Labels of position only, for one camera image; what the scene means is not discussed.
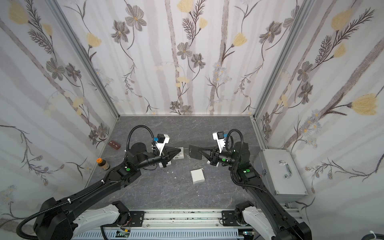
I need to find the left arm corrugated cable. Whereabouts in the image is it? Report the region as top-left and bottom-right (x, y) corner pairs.
(125, 125), (155, 152)

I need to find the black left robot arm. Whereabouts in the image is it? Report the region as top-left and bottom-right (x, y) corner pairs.
(16, 143), (181, 240)

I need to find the white jewelry box base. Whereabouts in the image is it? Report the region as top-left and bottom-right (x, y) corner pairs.
(191, 169), (205, 184)

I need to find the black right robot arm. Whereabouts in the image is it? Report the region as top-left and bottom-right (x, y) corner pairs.
(195, 142), (312, 240)

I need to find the brown bottle orange cap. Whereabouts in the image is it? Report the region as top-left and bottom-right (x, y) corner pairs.
(97, 158), (110, 171)

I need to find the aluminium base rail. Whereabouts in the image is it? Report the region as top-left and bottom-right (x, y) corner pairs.
(71, 208), (310, 240)

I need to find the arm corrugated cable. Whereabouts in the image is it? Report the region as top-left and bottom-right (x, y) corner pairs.
(125, 125), (155, 152)
(225, 128), (244, 152)

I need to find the small brown red box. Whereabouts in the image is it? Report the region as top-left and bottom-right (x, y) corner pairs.
(108, 140), (121, 150)

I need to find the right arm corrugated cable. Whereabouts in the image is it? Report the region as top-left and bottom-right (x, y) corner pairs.
(225, 128), (244, 152)

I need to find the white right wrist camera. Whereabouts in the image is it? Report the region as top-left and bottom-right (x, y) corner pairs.
(213, 132), (227, 153)

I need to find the silver metal case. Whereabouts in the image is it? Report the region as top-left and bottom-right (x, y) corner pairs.
(254, 149), (308, 203)

